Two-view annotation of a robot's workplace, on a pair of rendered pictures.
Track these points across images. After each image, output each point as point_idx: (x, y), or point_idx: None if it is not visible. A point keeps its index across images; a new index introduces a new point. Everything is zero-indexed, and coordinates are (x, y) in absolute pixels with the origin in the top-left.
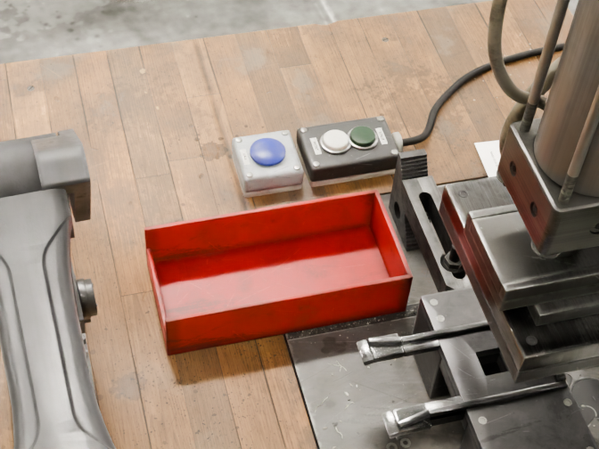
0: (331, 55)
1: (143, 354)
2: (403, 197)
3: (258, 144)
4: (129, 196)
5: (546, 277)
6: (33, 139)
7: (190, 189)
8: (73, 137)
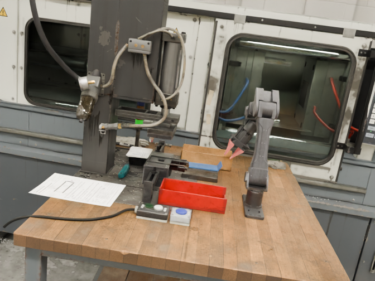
0: (133, 240)
1: (230, 202)
2: (153, 186)
3: (183, 212)
4: (225, 226)
5: (172, 113)
6: (263, 102)
7: (206, 223)
8: (256, 95)
